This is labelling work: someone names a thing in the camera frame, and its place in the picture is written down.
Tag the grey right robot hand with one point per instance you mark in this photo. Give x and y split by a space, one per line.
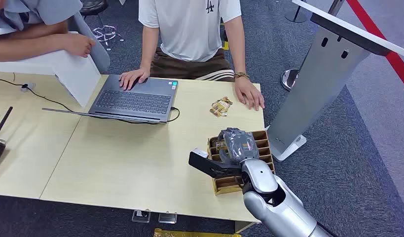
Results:
238 145

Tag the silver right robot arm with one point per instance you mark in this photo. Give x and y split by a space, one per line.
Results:
280 209

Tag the person's right forearm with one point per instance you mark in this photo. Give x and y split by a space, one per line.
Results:
148 49

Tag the person's forearm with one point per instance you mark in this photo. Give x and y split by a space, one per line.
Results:
25 47

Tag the person's left forearm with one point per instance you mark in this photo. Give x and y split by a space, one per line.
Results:
235 45

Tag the wooden slotted card holder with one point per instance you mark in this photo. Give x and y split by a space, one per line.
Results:
228 184

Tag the printed card, orange gold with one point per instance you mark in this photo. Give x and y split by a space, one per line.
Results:
221 107

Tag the person's left hand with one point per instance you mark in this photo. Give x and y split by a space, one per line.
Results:
249 93

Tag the person's hand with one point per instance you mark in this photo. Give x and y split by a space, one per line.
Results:
249 93
131 78
78 44

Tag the person's right hand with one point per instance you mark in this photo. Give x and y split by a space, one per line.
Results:
131 78

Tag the person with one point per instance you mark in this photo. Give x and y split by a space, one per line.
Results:
188 29
31 16

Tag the gold foil sheet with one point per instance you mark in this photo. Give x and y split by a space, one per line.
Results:
195 234

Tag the clear table clamp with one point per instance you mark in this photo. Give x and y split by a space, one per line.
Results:
141 216
167 218

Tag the grey standing kiosk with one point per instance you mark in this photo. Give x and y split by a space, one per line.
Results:
319 78

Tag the grey open laptop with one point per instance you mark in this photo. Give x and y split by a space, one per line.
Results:
136 99

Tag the red barrier belt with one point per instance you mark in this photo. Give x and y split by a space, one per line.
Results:
378 36

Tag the white folded board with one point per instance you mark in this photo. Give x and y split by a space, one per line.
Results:
71 73

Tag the black office chair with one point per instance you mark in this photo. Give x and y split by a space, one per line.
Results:
100 19

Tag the chrome stanchion post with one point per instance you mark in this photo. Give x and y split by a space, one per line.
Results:
296 15
289 80

